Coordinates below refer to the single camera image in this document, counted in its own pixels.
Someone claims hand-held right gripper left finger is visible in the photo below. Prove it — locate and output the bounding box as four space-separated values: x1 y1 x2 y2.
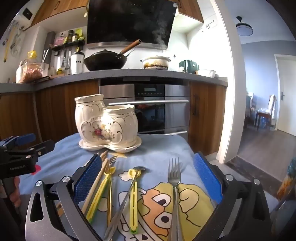
25 153 103 241

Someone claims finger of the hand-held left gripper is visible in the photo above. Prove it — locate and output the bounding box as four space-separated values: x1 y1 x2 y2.
7 139 55 160
0 133 36 149

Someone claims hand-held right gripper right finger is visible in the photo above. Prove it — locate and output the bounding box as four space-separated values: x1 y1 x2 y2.
193 152 272 241

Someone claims yellow plastic scoop stick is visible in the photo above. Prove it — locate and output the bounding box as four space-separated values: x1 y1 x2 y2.
85 167 116 224
128 169 139 234

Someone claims gold fork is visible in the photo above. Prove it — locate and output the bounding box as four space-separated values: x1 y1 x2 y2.
106 156 119 227

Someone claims silver fork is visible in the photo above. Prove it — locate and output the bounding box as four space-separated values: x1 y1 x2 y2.
167 158 183 241

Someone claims silver spoon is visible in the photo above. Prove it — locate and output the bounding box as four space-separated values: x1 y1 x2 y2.
103 166 147 241

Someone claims floral ceramic utensil holder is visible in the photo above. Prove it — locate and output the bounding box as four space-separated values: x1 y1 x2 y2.
74 94 142 153

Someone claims person's left hand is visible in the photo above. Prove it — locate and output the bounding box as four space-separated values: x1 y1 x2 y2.
9 177 22 208

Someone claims wooden lower corner cabinet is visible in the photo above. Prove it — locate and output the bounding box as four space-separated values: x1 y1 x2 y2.
0 80 100 149

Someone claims blue cartoon printed blanket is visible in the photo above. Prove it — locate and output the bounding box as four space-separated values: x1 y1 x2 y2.
18 133 219 241

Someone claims clear plastic food container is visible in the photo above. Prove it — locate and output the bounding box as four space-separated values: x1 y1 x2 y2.
16 61 49 84

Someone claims stainless steel oven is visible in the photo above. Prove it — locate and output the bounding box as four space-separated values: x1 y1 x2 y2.
99 84 190 135

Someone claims colourful patterned object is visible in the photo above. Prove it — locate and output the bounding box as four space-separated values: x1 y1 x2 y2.
276 158 296 201

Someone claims yellow capped oil bottle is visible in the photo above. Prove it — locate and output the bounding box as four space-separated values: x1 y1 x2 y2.
24 50 41 66

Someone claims white thermos bottle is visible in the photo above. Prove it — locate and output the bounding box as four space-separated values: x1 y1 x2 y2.
71 47 85 75

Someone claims chair with white cloth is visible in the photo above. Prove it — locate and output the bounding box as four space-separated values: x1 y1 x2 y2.
255 94 278 130

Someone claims grey kitchen countertop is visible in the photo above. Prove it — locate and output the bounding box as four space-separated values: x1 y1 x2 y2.
0 68 228 93

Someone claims white bowl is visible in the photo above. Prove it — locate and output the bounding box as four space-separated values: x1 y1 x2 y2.
198 69 216 78

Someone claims green kitchen appliance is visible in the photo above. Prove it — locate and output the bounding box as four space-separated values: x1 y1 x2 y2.
179 60 200 74

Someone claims white door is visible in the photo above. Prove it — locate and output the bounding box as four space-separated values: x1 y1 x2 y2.
274 54 296 139

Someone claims white cooking pot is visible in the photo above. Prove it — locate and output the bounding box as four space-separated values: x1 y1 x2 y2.
140 56 171 70

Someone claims wide wooden upper cabinet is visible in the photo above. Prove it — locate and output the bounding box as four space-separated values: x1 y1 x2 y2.
30 0 89 27

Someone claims round ceiling lamp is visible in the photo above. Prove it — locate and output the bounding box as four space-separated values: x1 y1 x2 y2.
235 16 253 37

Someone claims black range hood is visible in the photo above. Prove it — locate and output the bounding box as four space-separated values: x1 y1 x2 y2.
87 0 178 50

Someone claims narrow wooden upper cabinet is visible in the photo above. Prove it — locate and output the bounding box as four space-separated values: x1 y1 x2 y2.
177 0 204 23

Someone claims wooden lower cabinet with handle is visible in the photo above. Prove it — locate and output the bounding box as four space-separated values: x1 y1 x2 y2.
188 82 226 156

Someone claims black wall spice shelf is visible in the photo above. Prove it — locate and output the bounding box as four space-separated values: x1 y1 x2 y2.
50 29 85 51

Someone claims black wok with wooden handle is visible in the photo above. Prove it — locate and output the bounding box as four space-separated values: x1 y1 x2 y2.
84 39 142 71

